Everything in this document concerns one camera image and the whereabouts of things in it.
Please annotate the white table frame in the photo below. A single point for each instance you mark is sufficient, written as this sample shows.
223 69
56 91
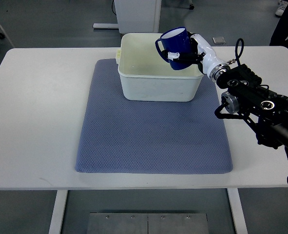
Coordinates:
233 195

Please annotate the blue quilted mat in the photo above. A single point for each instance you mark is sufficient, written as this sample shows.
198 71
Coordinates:
142 137

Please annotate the blue mug white inside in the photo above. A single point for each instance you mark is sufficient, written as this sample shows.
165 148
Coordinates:
175 41

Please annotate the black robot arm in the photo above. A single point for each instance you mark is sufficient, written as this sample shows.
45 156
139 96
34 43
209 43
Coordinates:
247 98

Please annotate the white cabinet on stand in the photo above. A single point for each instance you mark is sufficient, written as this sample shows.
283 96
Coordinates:
134 16

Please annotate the small grey floor outlet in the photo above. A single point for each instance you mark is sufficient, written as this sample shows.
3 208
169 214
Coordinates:
218 40

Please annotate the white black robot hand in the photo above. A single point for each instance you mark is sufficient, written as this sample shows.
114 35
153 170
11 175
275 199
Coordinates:
202 55

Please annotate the white plastic box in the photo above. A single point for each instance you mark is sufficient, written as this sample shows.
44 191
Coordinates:
145 76

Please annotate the metal floor plate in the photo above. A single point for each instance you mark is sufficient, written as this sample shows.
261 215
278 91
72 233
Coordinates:
143 223

